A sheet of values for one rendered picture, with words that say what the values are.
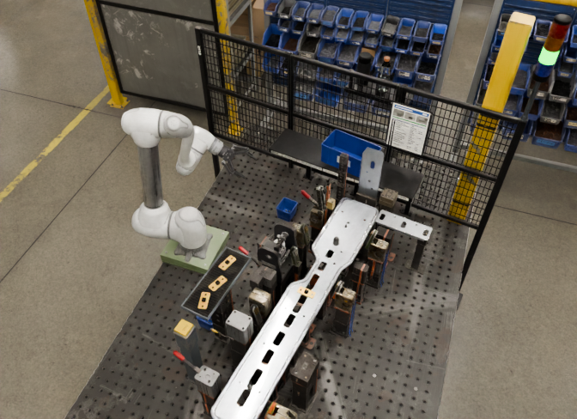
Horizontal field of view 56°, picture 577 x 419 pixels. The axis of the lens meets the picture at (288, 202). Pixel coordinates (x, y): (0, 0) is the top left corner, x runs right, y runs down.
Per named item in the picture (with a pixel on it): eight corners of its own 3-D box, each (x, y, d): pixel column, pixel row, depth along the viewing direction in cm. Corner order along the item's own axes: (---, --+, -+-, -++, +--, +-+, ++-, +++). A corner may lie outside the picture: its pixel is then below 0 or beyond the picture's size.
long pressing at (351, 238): (252, 441, 214) (252, 440, 213) (204, 415, 222) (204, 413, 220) (380, 210, 298) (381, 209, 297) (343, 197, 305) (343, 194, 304)
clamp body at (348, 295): (348, 343, 276) (354, 305, 250) (326, 332, 279) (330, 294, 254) (355, 328, 281) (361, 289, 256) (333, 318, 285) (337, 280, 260)
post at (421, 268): (422, 275, 304) (432, 241, 283) (403, 267, 307) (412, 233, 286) (426, 266, 308) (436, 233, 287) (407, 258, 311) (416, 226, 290)
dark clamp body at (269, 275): (275, 328, 281) (273, 285, 253) (252, 318, 286) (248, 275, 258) (284, 312, 288) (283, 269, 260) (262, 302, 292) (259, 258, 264)
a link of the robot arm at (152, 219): (169, 245, 299) (130, 241, 300) (177, 227, 312) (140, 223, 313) (158, 118, 254) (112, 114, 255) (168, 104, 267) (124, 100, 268)
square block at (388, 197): (385, 243, 319) (393, 201, 293) (372, 238, 322) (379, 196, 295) (390, 233, 324) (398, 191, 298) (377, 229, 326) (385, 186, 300)
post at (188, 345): (199, 386, 260) (186, 340, 228) (185, 379, 262) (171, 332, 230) (208, 373, 264) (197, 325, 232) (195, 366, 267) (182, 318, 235)
